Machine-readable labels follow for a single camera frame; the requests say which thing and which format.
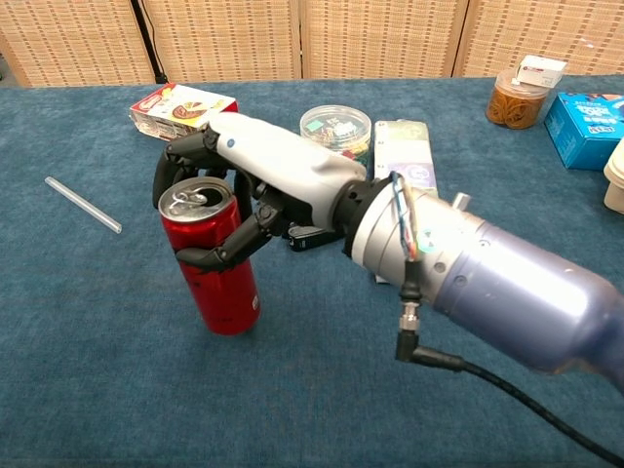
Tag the clear plastic straw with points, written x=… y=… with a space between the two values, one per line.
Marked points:
x=83 y=205

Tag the blue cookie box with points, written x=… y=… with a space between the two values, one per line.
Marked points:
x=580 y=136

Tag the black tripod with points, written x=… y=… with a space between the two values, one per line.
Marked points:
x=148 y=44

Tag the red white cake box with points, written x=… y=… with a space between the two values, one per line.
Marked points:
x=166 y=109

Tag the red soda can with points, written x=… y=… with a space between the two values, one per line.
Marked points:
x=224 y=297

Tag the small white cardboard box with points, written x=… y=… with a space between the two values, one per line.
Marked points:
x=541 y=73

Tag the beige lidded lunch box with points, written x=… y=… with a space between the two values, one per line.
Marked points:
x=615 y=185

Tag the clear jar of rubber bands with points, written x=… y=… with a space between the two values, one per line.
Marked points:
x=514 y=107

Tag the black stapler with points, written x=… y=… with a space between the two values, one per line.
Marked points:
x=312 y=240

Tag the clear jar of binder clips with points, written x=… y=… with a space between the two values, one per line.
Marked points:
x=336 y=127

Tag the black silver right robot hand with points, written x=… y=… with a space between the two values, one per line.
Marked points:
x=283 y=156

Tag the wrapped tissue pack bundle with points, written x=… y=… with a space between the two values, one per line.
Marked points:
x=404 y=151

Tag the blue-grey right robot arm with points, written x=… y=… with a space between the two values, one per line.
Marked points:
x=512 y=287

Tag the bamboo folding screen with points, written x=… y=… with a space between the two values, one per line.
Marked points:
x=380 y=39

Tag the blue table cloth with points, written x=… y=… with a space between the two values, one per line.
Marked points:
x=146 y=390

